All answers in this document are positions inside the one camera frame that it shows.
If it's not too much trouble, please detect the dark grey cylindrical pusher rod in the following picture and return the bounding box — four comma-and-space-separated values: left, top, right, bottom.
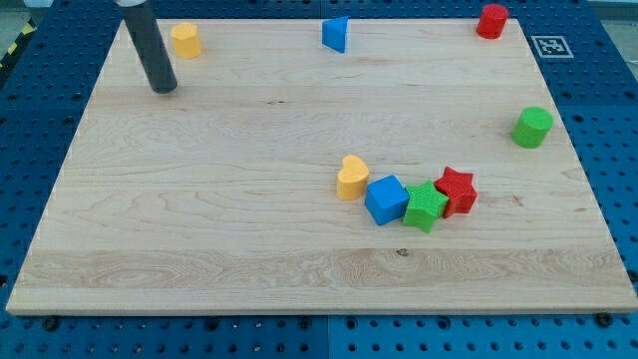
115, 0, 177, 94

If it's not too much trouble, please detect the yellow hexagon block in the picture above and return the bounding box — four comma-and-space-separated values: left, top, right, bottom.
170, 22, 202, 59

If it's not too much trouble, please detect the yellow heart block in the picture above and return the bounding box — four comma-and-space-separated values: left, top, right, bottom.
336, 155, 370, 200

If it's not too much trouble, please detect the blue triangle block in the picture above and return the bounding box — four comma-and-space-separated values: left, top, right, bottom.
321, 16, 349, 54

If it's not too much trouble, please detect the blue cube block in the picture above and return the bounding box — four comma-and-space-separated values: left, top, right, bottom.
364, 175, 410, 225

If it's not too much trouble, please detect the light wooden board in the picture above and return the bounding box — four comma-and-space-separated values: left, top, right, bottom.
6, 19, 637, 316

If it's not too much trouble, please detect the green star block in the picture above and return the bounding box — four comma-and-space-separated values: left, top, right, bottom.
403, 181, 449, 232

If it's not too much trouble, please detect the red cylinder block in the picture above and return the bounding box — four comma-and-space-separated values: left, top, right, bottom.
476, 4, 509, 40

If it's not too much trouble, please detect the red star block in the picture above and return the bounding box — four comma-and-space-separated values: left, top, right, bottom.
434, 167, 478, 218

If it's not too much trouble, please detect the green cylinder block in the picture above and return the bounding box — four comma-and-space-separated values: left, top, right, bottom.
510, 107, 553, 149

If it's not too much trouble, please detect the white fiducial marker tag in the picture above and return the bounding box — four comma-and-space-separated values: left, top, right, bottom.
531, 35, 573, 59

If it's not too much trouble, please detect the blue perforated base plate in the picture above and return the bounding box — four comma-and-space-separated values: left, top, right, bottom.
1, 1, 637, 358

